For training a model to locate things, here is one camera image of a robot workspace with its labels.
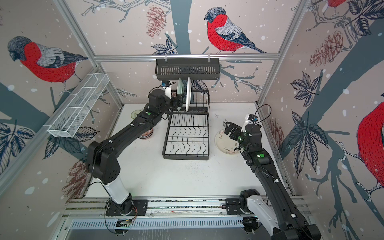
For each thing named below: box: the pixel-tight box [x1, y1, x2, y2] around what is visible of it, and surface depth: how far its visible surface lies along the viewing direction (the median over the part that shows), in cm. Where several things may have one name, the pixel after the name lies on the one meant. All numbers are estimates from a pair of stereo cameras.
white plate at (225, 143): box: [214, 129, 240, 155], surface depth 97 cm
